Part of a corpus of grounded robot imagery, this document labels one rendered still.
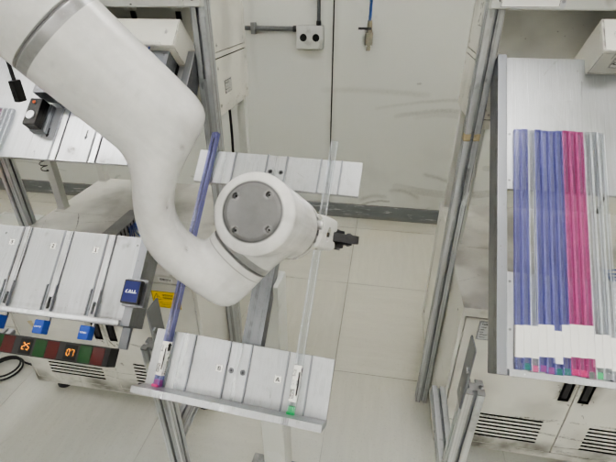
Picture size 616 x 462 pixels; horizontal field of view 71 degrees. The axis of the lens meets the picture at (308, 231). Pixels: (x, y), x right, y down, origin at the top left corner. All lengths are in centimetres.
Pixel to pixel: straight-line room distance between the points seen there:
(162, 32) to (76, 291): 66
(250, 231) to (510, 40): 102
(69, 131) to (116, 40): 89
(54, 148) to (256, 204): 93
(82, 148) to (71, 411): 104
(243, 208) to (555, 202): 74
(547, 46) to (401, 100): 142
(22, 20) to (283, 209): 25
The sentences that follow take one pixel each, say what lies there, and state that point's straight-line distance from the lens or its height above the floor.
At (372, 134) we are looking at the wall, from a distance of 271.
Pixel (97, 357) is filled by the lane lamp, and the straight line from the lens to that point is 107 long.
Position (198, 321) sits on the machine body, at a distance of 140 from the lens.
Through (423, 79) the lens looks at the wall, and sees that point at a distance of 264.
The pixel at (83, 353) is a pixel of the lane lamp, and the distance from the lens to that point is 109.
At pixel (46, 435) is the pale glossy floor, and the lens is 188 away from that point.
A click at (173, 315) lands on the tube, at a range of 85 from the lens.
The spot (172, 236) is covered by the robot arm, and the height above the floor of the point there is 114.
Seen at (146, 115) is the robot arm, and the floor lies 126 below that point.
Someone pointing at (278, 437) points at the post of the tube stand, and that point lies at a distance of 123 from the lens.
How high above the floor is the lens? 135
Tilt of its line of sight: 30 degrees down
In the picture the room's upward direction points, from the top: straight up
